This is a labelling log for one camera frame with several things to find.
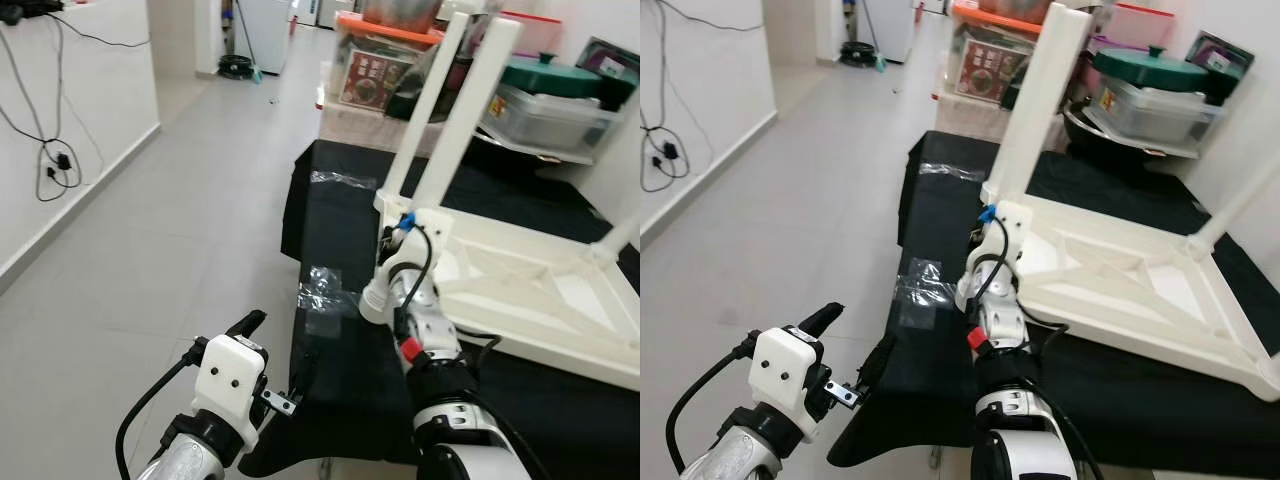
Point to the clear tape strip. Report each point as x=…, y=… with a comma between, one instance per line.
x=950, y=172
x=345, y=180

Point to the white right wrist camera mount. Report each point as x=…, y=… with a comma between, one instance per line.
x=435, y=225
x=1012, y=225

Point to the white plastic children table top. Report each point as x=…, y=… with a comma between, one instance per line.
x=1130, y=280
x=540, y=290

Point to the black power strip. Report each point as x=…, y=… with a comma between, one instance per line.
x=20, y=12

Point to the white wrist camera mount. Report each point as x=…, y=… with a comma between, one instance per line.
x=230, y=375
x=785, y=370
x=435, y=225
x=1012, y=225

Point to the red printed cardboard box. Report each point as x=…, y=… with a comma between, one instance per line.
x=370, y=80
x=990, y=70

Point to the white fridge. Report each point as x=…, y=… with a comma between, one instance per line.
x=265, y=30
x=890, y=25

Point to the clear tape cross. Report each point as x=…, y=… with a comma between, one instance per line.
x=920, y=290
x=325, y=290

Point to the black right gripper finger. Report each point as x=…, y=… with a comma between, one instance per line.
x=384, y=240
x=975, y=237

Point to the orange bin lid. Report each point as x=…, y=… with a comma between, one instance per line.
x=990, y=18
x=385, y=28

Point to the mop with blue head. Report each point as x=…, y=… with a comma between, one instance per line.
x=878, y=62
x=255, y=72

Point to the clear plastic storage bin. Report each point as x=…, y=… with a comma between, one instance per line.
x=1160, y=110
x=550, y=120

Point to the black round robot vacuum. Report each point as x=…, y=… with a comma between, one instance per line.
x=858, y=53
x=235, y=68

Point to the beige cloth covered shelf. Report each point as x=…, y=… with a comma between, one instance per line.
x=350, y=125
x=965, y=118

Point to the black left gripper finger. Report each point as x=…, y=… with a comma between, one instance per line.
x=880, y=360
x=306, y=372
x=247, y=322
x=822, y=318

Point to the purple printed box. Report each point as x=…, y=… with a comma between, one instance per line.
x=1225, y=55
x=610, y=65

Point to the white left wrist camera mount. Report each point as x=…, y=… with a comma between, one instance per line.
x=230, y=375
x=785, y=370

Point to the black plastic bag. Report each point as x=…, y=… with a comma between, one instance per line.
x=415, y=95
x=1080, y=85

